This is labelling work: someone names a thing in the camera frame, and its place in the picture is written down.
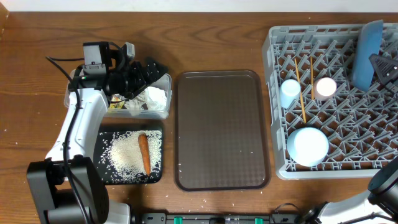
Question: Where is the pink cup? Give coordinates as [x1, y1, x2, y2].
[314, 77, 337, 100]

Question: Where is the white tissue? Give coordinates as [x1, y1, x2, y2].
[124, 86, 167, 115]

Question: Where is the dark blue plate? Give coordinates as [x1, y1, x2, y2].
[350, 20, 384, 91]

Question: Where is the wooden chopstick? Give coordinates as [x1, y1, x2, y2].
[310, 56, 315, 100]
[294, 58, 307, 124]

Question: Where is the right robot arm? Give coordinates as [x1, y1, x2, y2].
[287, 128, 397, 223]

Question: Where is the orange carrot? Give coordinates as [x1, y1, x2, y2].
[138, 134, 151, 175]

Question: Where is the black waste tray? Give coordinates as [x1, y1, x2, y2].
[93, 124, 164, 185]

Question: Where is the clear plastic bin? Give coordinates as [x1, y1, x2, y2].
[64, 73, 172, 123]

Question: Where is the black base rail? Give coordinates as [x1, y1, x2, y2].
[135, 212, 300, 224]

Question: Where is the light blue cup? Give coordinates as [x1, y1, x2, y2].
[279, 79, 300, 109]

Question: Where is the light blue bowl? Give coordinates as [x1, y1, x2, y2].
[286, 127, 329, 167]

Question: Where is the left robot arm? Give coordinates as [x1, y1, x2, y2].
[27, 56, 169, 223]

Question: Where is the brown serving tray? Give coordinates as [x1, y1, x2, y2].
[175, 70, 271, 192]

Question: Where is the spilled white rice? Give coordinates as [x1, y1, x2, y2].
[101, 129, 163, 184]

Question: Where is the grey dishwasher rack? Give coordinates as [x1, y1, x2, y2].
[262, 24, 397, 180]

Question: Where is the foil snack wrapper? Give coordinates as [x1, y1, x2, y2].
[109, 94, 126, 109]

